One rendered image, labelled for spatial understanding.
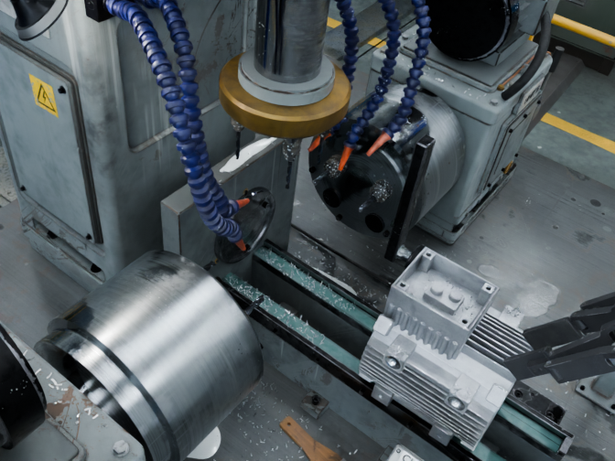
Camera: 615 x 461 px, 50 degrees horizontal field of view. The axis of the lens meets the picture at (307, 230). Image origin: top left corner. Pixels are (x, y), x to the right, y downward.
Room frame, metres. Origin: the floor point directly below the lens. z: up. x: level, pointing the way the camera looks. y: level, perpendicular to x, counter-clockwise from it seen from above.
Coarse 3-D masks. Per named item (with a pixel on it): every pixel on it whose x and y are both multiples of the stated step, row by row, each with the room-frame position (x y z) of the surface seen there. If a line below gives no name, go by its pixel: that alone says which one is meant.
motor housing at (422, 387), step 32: (480, 320) 0.60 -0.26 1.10; (384, 352) 0.55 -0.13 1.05; (416, 352) 0.55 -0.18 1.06; (480, 352) 0.55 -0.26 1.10; (512, 352) 0.55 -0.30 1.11; (384, 384) 0.54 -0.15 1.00; (416, 384) 0.52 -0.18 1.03; (448, 384) 0.51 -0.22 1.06; (480, 384) 0.51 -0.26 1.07; (512, 384) 0.51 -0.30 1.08; (448, 416) 0.49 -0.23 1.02; (480, 416) 0.48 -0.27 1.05
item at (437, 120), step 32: (384, 96) 1.05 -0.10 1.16; (416, 96) 1.05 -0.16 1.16; (416, 128) 0.97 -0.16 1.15; (448, 128) 1.01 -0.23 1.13; (352, 160) 0.94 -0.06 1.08; (384, 160) 0.91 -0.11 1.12; (448, 160) 0.97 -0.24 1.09; (320, 192) 0.97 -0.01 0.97; (352, 192) 0.93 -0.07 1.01; (384, 192) 0.88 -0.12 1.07; (352, 224) 0.93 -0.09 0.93; (384, 224) 0.89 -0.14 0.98
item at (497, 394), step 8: (376, 320) 0.58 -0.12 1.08; (384, 320) 0.58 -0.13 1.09; (392, 320) 0.58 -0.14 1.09; (376, 328) 0.57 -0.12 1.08; (384, 328) 0.57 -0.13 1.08; (496, 384) 0.50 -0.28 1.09; (488, 392) 0.49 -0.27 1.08; (496, 392) 0.49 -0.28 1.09; (504, 392) 0.49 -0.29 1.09; (488, 400) 0.49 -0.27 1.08; (496, 400) 0.49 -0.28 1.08; (472, 448) 0.48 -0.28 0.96
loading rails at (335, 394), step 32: (256, 256) 0.82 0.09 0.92; (288, 256) 0.83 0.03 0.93; (256, 288) 0.82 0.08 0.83; (288, 288) 0.78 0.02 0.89; (320, 288) 0.77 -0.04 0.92; (256, 320) 0.69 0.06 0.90; (320, 320) 0.74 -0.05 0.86; (352, 320) 0.71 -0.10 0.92; (288, 352) 0.65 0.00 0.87; (320, 352) 0.63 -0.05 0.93; (352, 352) 0.70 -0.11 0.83; (320, 384) 0.62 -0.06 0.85; (352, 384) 0.59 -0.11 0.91; (352, 416) 0.58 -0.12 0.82; (384, 416) 0.55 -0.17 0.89; (416, 416) 0.53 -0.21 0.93; (512, 416) 0.57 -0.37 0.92; (544, 416) 0.57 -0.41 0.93; (416, 448) 0.52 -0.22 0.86; (448, 448) 0.50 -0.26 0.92; (480, 448) 0.50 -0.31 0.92; (512, 448) 0.54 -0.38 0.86; (544, 448) 0.52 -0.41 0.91
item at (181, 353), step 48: (96, 288) 0.54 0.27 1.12; (144, 288) 0.52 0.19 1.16; (192, 288) 0.53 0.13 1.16; (48, 336) 0.45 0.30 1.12; (96, 336) 0.43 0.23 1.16; (144, 336) 0.45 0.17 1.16; (192, 336) 0.47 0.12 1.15; (240, 336) 0.50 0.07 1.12; (96, 384) 0.39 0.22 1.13; (144, 384) 0.39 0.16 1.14; (192, 384) 0.42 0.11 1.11; (240, 384) 0.46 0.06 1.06; (144, 432) 0.36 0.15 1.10; (192, 432) 0.39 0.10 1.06
